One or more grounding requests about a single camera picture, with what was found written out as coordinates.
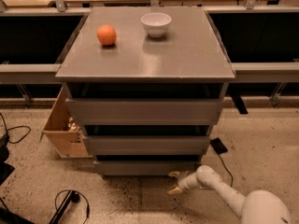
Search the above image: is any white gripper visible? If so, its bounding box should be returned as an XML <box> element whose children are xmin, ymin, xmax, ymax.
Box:
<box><xmin>167</xmin><ymin>171</ymin><xmax>201</xmax><ymax>195</ymax></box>

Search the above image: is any grey bottom drawer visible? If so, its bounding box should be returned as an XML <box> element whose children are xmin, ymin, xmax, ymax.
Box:
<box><xmin>93</xmin><ymin>155</ymin><xmax>202</xmax><ymax>176</ymax></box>

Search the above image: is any grey drawer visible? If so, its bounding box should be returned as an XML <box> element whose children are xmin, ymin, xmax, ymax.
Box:
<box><xmin>65</xmin><ymin>98</ymin><xmax>223</xmax><ymax>125</ymax></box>
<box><xmin>93</xmin><ymin>155</ymin><xmax>202</xmax><ymax>176</ymax></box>
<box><xmin>83</xmin><ymin>125</ymin><xmax>210</xmax><ymax>155</ymax></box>

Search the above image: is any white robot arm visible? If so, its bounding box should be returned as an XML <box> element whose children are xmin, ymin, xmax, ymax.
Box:
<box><xmin>168</xmin><ymin>165</ymin><xmax>292</xmax><ymax>224</ymax></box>

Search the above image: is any grey middle drawer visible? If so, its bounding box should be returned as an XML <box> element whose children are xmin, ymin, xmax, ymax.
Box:
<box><xmin>83</xmin><ymin>125</ymin><xmax>210</xmax><ymax>155</ymax></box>

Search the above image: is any grey drawer cabinet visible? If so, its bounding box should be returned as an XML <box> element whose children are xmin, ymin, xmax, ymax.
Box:
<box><xmin>56</xmin><ymin>7</ymin><xmax>235</xmax><ymax>176</ymax></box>

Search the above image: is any grey top drawer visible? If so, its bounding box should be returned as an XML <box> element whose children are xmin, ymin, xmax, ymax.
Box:
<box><xmin>65</xmin><ymin>98</ymin><xmax>223</xmax><ymax>125</ymax></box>

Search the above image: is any brown cardboard box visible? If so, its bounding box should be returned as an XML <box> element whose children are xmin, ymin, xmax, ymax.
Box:
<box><xmin>43</xmin><ymin>89</ymin><xmax>90</xmax><ymax>158</ymax></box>

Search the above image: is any white ceramic bowl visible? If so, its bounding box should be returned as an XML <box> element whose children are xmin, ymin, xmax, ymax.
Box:
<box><xmin>141</xmin><ymin>12</ymin><xmax>172</xmax><ymax>37</ymax></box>

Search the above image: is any orange ball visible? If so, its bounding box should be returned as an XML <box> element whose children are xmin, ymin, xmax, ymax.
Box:
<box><xmin>97</xmin><ymin>24</ymin><xmax>117</xmax><ymax>46</ymax></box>

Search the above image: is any black power adapter with cable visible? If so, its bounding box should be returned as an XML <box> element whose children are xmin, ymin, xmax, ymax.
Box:
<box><xmin>210</xmin><ymin>137</ymin><xmax>234</xmax><ymax>186</ymax></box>

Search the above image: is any black stand with cable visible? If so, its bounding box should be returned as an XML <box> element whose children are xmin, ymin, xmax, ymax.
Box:
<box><xmin>49</xmin><ymin>189</ymin><xmax>91</xmax><ymax>224</ymax></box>

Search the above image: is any grey metal rail frame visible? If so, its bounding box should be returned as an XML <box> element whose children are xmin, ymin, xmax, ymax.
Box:
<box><xmin>1</xmin><ymin>6</ymin><xmax>298</xmax><ymax>100</ymax></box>

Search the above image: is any black cable on left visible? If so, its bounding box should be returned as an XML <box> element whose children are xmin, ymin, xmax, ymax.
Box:
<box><xmin>0</xmin><ymin>112</ymin><xmax>32</xmax><ymax>146</ymax></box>

